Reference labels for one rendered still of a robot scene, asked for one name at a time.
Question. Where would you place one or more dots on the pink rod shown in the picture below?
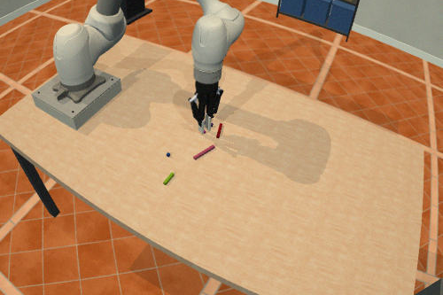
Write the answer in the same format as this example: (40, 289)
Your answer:
(204, 152)

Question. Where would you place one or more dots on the lime green rod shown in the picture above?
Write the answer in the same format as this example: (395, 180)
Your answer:
(168, 178)

